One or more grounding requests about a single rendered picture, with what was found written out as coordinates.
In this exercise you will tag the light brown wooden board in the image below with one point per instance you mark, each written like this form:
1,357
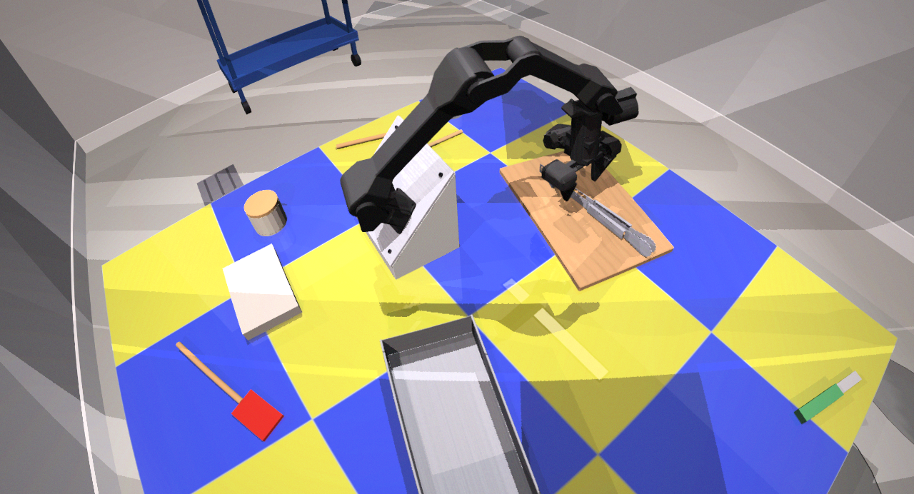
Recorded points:
589,252

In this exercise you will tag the grey cylinder with orange top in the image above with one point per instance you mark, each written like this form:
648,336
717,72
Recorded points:
265,213

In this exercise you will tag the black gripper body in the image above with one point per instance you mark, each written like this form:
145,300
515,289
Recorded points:
584,151

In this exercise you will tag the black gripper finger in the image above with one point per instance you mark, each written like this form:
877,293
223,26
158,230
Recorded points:
599,166
567,194

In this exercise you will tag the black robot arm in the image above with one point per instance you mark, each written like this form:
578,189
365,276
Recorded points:
461,83

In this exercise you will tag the grey metal roasting tin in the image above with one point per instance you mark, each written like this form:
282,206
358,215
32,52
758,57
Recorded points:
459,435

